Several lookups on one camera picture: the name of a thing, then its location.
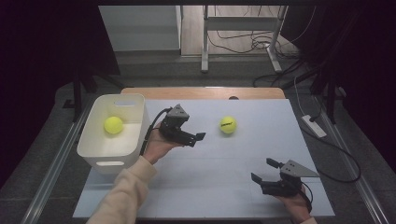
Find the metal floor rail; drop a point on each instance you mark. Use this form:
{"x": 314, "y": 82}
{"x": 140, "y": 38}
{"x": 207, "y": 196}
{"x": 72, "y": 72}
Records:
{"x": 358, "y": 174}
{"x": 53, "y": 171}

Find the white power strip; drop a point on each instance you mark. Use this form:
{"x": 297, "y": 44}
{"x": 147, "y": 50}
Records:
{"x": 313, "y": 126}

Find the white plastic storage bin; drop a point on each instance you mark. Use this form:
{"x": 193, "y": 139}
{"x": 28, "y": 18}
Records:
{"x": 113, "y": 146}

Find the plain yellow tennis ball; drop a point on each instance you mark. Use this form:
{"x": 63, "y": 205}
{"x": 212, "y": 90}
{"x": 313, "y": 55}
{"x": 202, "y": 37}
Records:
{"x": 113, "y": 125}

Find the black stand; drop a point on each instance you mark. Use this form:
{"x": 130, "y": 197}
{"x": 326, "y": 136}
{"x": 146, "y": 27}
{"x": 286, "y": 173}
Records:
{"x": 77, "y": 90}
{"x": 330, "y": 90}

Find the person's right hand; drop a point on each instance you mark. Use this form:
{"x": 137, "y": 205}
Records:
{"x": 294, "y": 205}

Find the pale table cover sheet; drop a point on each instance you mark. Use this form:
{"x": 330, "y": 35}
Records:
{"x": 218, "y": 174}

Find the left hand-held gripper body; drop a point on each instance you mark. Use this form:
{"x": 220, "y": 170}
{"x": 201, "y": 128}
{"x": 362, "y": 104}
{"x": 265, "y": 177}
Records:
{"x": 177, "y": 127}

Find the white desk frame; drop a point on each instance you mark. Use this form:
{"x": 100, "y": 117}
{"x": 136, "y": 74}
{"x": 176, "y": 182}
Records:
{"x": 239, "y": 23}

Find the white cabinet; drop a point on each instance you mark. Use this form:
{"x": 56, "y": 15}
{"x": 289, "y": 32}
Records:
{"x": 140, "y": 28}

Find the person's left hand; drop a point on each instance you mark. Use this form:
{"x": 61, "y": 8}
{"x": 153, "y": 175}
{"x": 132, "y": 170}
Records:
{"x": 158, "y": 146}

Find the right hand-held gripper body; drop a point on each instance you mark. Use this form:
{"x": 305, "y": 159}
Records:
{"x": 288, "y": 183}

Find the yellow tennis ball black print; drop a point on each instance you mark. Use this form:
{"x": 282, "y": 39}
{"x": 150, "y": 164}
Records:
{"x": 228, "y": 125}

